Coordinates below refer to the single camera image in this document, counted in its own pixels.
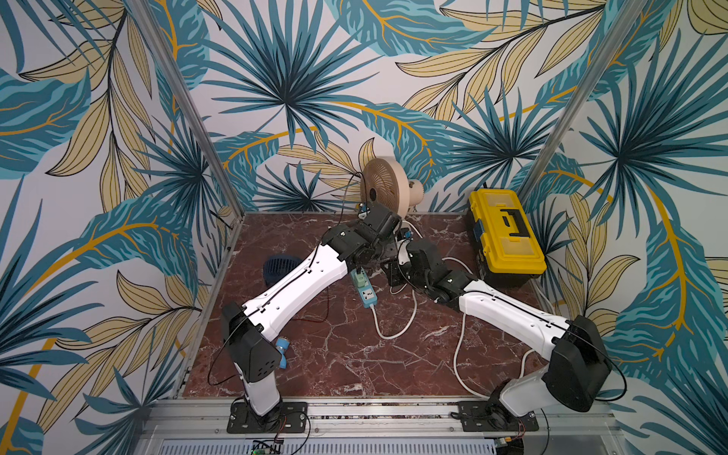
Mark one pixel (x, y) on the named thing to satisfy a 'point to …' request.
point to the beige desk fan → (385, 182)
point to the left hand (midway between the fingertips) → (388, 249)
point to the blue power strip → (367, 294)
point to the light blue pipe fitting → (282, 344)
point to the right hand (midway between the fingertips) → (382, 263)
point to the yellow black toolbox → (506, 246)
